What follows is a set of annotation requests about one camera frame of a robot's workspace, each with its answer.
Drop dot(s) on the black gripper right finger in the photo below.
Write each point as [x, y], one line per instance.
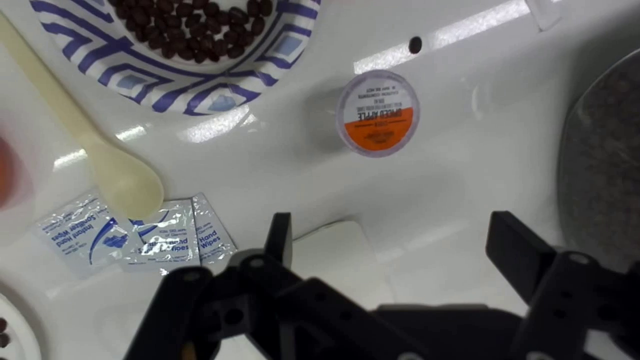
[581, 306]

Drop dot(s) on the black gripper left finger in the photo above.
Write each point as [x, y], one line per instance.
[252, 313]

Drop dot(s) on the white pod orange label lid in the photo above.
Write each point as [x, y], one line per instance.
[378, 113]

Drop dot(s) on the cream plastic spoon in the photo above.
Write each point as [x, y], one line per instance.
[113, 172]

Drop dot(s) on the white plate with beans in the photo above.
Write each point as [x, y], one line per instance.
[16, 332]

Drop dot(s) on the blue patterned paper bowl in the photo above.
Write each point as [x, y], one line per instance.
[132, 80]

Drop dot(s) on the orange fruit on plate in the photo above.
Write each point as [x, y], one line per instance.
[10, 172]

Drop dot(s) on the brown cereal heap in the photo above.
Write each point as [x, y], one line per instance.
[192, 27]

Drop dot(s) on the loose dark coffee bean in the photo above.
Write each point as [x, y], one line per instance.
[415, 44]

